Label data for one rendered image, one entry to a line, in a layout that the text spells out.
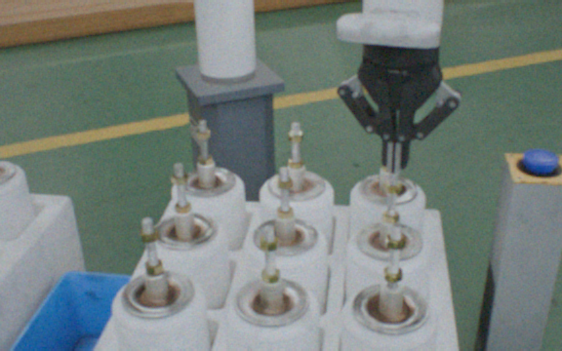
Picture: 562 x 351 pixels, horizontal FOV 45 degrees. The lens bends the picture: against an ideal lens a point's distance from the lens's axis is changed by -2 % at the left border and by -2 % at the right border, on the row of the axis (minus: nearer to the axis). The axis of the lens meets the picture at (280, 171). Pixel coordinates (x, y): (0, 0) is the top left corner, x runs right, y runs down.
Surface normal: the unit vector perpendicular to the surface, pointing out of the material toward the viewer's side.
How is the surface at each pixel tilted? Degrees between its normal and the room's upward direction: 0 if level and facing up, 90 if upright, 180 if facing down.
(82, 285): 88
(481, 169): 0
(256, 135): 90
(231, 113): 90
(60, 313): 88
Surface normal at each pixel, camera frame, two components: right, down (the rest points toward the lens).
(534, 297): -0.12, 0.47
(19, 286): 0.99, 0.06
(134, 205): -0.03, -0.88
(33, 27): 0.37, 0.44
